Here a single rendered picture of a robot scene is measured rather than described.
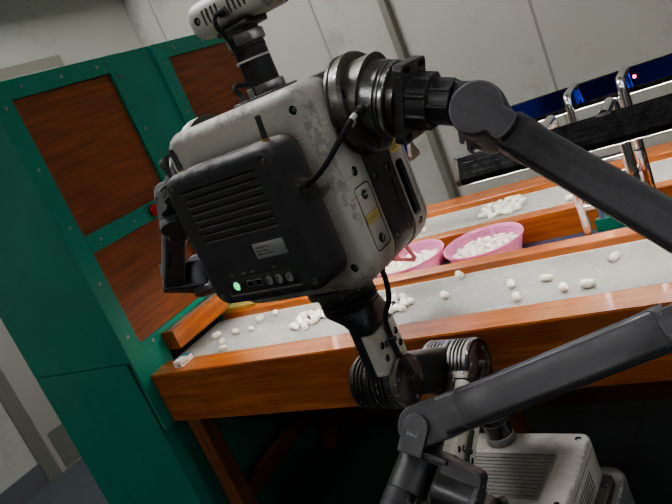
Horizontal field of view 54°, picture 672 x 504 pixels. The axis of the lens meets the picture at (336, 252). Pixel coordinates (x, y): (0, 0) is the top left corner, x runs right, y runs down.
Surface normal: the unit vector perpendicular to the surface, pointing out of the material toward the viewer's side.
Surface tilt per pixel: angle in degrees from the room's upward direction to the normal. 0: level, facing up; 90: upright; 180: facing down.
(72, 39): 90
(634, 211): 60
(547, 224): 90
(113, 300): 90
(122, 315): 90
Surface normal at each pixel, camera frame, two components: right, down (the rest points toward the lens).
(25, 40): 0.78, -0.16
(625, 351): -0.46, -0.10
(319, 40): -0.51, 0.43
